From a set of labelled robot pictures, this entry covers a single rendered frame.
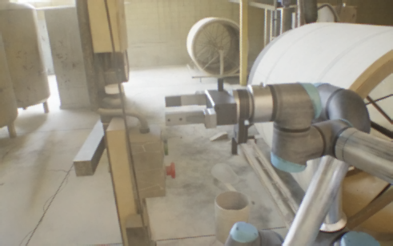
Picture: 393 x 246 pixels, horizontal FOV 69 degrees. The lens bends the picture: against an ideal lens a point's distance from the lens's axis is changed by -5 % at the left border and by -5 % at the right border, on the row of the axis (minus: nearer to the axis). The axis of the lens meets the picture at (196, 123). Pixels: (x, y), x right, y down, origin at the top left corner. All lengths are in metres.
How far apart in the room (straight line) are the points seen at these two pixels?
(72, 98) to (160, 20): 5.82
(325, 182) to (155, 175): 0.53
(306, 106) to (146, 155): 0.38
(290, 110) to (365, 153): 0.19
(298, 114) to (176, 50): 11.32
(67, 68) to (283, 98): 6.53
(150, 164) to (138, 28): 11.31
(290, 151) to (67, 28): 6.45
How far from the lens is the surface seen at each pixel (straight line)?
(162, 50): 11.95
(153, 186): 0.72
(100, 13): 0.70
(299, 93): 0.71
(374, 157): 0.74
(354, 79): 2.05
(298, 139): 0.73
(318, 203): 1.01
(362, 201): 3.31
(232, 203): 2.85
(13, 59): 6.64
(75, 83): 7.07
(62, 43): 7.00
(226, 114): 0.63
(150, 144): 0.67
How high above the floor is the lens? 1.88
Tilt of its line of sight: 20 degrees down
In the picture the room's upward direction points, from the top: 2 degrees counter-clockwise
